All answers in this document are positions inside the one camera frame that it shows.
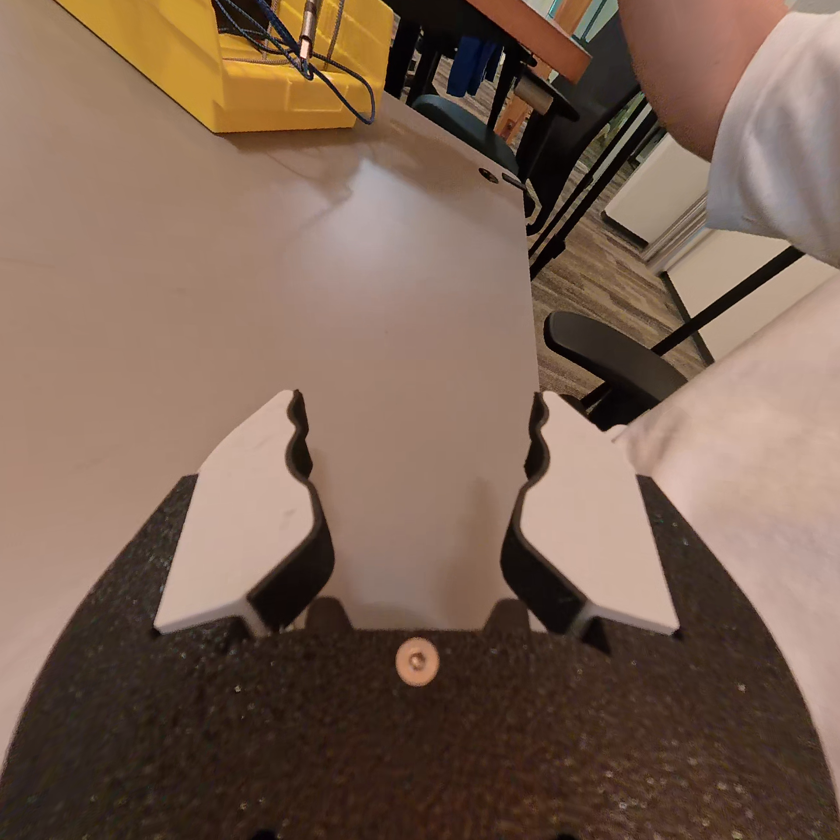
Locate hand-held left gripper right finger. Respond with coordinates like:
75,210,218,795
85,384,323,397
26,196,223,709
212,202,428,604
500,392,681,639

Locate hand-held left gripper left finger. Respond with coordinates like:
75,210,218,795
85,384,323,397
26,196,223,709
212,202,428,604
153,389,337,637

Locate yellow plastic bin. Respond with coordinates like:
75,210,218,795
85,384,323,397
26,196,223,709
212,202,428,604
52,0,395,134

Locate blue black cable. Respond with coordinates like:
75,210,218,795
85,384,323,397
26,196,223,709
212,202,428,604
213,0,378,127

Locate grey braided cable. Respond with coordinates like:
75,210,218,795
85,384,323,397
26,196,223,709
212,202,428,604
223,0,349,67

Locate person's right forearm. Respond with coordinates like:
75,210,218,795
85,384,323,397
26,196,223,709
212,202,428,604
620,0,788,163

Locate black chair armrest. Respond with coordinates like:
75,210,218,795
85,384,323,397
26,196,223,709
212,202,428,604
543,310,689,431

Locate white t-shirt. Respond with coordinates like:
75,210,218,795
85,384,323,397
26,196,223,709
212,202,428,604
610,10,840,795

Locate white cabinet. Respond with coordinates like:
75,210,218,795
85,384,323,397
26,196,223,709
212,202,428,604
602,131,713,263

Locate teal seat chair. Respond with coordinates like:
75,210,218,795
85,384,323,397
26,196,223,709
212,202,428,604
412,94,521,177

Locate black office chair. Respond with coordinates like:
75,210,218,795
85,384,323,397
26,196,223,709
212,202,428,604
525,10,647,198

